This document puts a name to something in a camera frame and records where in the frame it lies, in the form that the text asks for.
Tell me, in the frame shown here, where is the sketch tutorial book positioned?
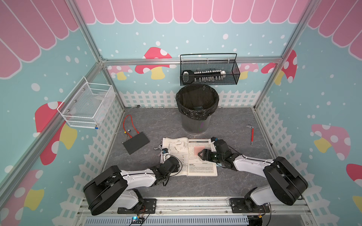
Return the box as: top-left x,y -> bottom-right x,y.
160,137 -> 217,177

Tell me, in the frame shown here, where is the red cable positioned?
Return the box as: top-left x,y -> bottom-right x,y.
123,114 -> 140,138

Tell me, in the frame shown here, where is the mesh trash bin black bag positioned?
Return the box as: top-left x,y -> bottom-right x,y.
175,84 -> 219,134

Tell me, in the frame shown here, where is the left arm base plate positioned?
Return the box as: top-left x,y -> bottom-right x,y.
117,198 -> 157,215

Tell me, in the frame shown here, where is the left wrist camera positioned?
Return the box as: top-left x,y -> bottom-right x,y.
161,148 -> 169,160

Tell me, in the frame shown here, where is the small circuit board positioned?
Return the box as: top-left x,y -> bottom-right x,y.
131,216 -> 145,225

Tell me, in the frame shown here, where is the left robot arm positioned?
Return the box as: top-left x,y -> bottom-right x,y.
83,155 -> 183,216

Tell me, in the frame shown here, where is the red handled hex key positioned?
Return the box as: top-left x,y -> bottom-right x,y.
247,124 -> 254,145

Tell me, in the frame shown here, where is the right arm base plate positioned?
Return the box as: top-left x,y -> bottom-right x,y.
229,198 -> 271,215

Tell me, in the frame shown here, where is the pink sticky note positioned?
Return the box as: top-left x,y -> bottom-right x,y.
194,146 -> 205,155

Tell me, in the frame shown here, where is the black flat box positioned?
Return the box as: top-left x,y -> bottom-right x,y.
123,132 -> 150,155

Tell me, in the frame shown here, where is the black wire wall basket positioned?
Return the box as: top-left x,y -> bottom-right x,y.
180,53 -> 240,86

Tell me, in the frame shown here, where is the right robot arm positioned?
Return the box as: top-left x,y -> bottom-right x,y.
198,138 -> 308,211

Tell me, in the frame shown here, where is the white wire wall basket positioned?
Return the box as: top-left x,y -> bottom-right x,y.
57,77 -> 116,130

